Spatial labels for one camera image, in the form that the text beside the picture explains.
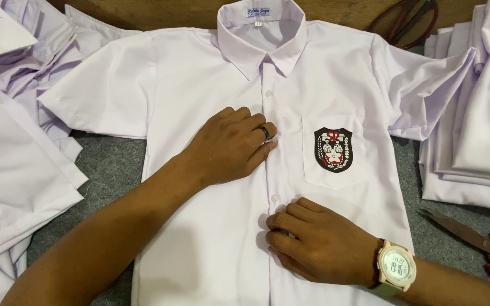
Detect beige digital wristwatch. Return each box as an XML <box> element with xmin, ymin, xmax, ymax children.
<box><xmin>368</xmin><ymin>239</ymin><xmax>417</xmax><ymax>298</ymax></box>

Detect large dark-handled fabric scissors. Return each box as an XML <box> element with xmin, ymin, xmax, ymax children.
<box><xmin>366</xmin><ymin>0</ymin><xmax>439</xmax><ymax>49</ymax></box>

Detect person's left hand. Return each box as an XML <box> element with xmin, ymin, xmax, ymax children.
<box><xmin>181</xmin><ymin>106</ymin><xmax>278</xmax><ymax>190</ymax></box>

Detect stack of folded white shirts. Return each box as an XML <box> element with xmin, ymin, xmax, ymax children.
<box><xmin>419</xmin><ymin>0</ymin><xmax>490</xmax><ymax>213</ymax></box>

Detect grey felt mat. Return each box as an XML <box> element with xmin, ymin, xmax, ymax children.
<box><xmin>26</xmin><ymin>129</ymin><xmax>490</xmax><ymax>306</ymax></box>

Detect person's right hand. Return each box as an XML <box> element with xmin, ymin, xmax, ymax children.
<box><xmin>265</xmin><ymin>197</ymin><xmax>382</xmax><ymax>287</ymax></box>

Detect pile of unfolded white shirts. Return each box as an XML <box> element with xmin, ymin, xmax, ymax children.
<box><xmin>0</xmin><ymin>0</ymin><xmax>141</xmax><ymax>306</ymax></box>

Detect white shirt with pocket badge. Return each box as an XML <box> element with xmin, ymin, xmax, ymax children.
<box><xmin>37</xmin><ymin>0</ymin><xmax>477</xmax><ymax>306</ymax></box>

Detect red-handled thread snips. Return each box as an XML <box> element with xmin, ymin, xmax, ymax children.
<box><xmin>419</xmin><ymin>208</ymin><xmax>490</xmax><ymax>291</ymax></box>

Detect brown wooden board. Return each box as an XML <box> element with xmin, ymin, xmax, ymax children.
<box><xmin>47</xmin><ymin>0</ymin><xmax>488</xmax><ymax>32</ymax></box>

